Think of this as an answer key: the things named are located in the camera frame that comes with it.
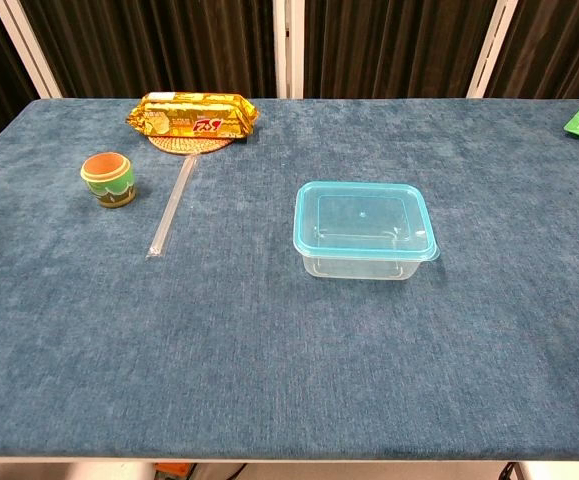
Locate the clear plastic container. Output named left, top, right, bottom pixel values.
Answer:
left=296, top=188, right=434, bottom=282

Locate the blue translucent lid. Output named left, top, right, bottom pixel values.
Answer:
left=293, top=181, right=442, bottom=263

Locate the blue velvet tablecloth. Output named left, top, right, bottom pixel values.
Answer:
left=0, top=97, right=579, bottom=459

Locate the clear wrapped drinking straw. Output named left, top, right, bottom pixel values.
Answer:
left=144, top=155, right=202, bottom=262

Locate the round woven rattan coaster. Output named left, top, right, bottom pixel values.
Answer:
left=147, top=132, right=235, bottom=158

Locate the golden biscuit package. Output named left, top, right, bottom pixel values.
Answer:
left=126, top=91, right=261, bottom=140

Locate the terracotta cup with green band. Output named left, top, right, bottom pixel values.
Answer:
left=79, top=151, right=138, bottom=210

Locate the dark pleated curtain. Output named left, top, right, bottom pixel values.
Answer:
left=0, top=0, right=579, bottom=161

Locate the orange object under table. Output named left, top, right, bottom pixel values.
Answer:
left=152, top=462, right=194, bottom=480

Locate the white upright frame post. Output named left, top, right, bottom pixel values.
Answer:
left=272, top=0, right=291, bottom=100
left=288, top=0, right=306, bottom=100

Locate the white slanted frame post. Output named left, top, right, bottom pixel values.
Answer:
left=0, top=0, right=64, bottom=100
left=465, top=0, right=521, bottom=100

